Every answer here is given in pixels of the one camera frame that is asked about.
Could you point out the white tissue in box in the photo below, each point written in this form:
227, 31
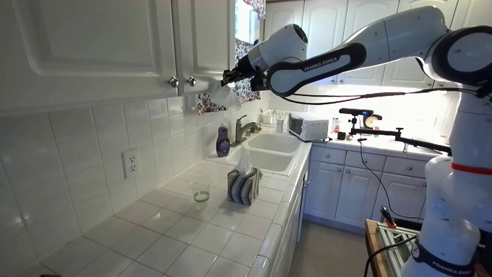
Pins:
242, 165

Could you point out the round metal cabinet knob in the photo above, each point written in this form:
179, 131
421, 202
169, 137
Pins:
190, 80
173, 82

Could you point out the white base cabinet door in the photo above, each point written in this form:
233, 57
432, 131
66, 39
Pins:
399, 197
321, 193
358, 197

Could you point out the round yellow dial object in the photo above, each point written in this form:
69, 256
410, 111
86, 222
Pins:
372, 122

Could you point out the green white board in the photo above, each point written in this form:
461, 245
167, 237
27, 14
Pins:
396, 246

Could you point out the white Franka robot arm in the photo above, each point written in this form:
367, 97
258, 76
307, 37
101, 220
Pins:
399, 33

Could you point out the wide white cabinet door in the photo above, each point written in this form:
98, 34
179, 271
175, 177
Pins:
92, 36

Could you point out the small pale bottle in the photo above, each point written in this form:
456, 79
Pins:
264, 117

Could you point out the wooden cart table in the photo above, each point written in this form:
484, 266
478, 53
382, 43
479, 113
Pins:
370, 246

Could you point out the striped tissue box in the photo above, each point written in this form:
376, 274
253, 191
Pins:
244, 188

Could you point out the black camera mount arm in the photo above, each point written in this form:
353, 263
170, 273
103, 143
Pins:
378, 133

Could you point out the metal sink faucet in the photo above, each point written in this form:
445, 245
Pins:
239, 128

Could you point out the white wall power outlet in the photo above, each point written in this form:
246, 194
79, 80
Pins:
130, 163

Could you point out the white double sink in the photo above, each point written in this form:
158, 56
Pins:
273, 143

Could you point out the white paper napkin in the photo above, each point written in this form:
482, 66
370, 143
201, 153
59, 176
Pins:
224, 96

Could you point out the white base cabinet drawer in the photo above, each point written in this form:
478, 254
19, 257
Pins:
327, 154
369, 160
404, 166

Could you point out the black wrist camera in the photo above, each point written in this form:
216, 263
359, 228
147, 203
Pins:
259, 80

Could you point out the narrow white cabinet door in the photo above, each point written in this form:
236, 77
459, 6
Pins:
204, 40

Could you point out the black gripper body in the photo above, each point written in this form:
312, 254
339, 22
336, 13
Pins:
244, 69

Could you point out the small white container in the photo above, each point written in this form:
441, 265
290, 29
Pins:
279, 126

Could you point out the dark soap bottle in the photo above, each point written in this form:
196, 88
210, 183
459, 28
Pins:
222, 143

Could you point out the silver toaster oven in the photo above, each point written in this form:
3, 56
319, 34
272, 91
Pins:
307, 128

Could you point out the clear cup green base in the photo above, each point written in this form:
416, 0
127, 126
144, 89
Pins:
201, 196

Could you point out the floral curtain valance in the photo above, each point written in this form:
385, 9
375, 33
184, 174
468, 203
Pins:
258, 6

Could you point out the white counter base cabinet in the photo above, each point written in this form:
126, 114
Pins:
292, 231

